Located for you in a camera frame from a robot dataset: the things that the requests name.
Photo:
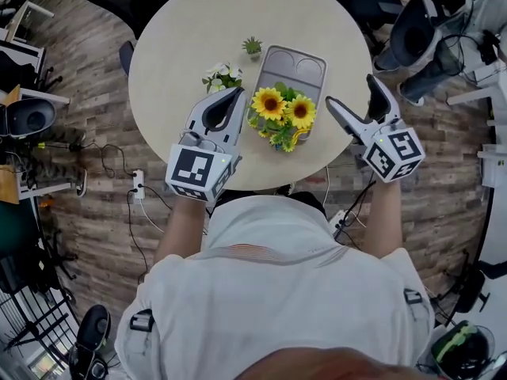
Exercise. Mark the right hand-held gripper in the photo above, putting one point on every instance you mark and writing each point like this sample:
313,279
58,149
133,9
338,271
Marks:
392,153

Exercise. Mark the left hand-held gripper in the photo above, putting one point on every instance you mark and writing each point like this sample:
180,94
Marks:
190,164

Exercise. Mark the yellow sunflower bouquet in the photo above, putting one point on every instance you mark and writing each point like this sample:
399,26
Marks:
269,103

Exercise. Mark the grey plastic tray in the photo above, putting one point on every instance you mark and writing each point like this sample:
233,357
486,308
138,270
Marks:
293,65

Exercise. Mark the person's right forearm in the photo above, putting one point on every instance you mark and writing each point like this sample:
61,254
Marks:
382,220

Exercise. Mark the person's left forearm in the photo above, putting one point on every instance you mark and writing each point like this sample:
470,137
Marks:
178,228

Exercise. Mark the white flower potted plant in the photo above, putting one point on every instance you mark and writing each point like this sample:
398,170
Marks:
223,73

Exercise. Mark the small green potted plant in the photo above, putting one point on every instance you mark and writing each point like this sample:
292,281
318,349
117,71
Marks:
252,48

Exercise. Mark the dark blue chair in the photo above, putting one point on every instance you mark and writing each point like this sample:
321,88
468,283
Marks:
126,58

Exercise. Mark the person's white shirt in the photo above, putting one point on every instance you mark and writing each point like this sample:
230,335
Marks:
277,311

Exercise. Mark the standing fan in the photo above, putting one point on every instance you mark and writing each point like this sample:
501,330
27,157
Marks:
463,346

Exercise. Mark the black metal rack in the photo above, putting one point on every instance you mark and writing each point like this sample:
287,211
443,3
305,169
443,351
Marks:
39,319

